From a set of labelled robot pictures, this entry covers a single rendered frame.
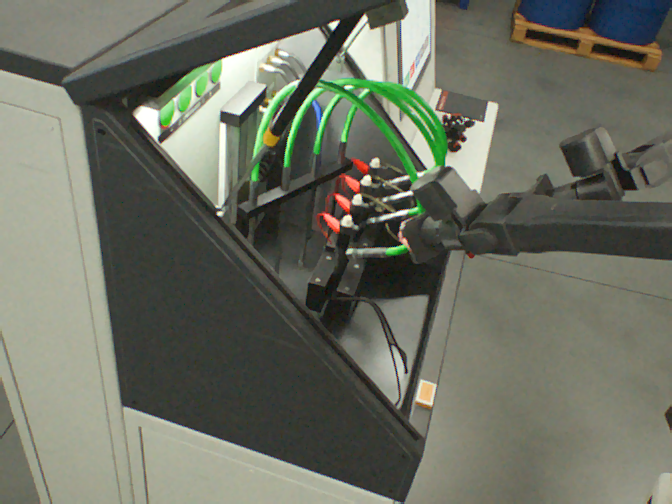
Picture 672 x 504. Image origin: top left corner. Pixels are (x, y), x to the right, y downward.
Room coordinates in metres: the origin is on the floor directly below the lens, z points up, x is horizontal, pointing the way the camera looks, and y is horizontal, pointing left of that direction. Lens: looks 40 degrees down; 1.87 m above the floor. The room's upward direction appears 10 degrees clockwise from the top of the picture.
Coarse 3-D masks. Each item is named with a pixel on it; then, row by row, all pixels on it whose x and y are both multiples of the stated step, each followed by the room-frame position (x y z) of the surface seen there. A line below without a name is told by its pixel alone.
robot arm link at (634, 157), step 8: (656, 136) 0.99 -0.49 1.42; (664, 136) 0.97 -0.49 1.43; (648, 144) 0.97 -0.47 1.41; (656, 144) 0.94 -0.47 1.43; (664, 144) 0.94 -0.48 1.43; (632, 152) 0.97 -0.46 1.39; (640, 152) 0.94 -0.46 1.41; (648, 152) 0.92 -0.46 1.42; (656, 152) 0.92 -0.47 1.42; (664, 152) 0.93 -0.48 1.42; (624, 160) 0.94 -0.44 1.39; (632, 160) 0.92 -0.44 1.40; (640, 160) 0.91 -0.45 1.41; (664, 160) 0.92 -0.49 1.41; (664, 176) 0.91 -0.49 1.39; (656, 184) 0.90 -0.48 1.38
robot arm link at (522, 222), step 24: (504, 192) 0.73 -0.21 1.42; (528, 192) 0.71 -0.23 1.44; (480, 216) 0.69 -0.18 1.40; (504, 216) 0.67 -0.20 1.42; (528, 216) 0.65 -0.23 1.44; (552, 216) 0.64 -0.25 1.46; (576, 216) 0.62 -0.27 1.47; (600, 216) 0.61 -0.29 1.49; (624, 216) 0.59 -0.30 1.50; (648, 216) 0.58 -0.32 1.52; (504, 240) 0.66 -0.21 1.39; (528, 240) 0.64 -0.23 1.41; (552, 240) 0.63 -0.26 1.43; (576, 240) 0.61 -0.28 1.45; (600, 240) 0.59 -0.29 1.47; (624, 240) 0.58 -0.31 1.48; (648, 240) 0.56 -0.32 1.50
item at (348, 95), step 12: (324, 84) 0.96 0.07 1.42; (336, 84) 0.95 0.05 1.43; (276, 96) 1.01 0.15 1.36; (348, 96) 0.93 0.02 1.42; (276, 108) 1.02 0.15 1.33; (360, 108) 0.92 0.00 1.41; (264, 120) 1.02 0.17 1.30; (372, 120) 0.90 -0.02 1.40; (264, 132) 1.03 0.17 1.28; (384, 132) 0.89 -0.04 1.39; (396, 144) 0.88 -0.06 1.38; (408, 156) 0.87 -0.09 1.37; (408, 168) 0.86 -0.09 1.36; (252, 180) 1.03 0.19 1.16; (420, 204) 0.84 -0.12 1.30; (396, 252) 0.85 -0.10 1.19
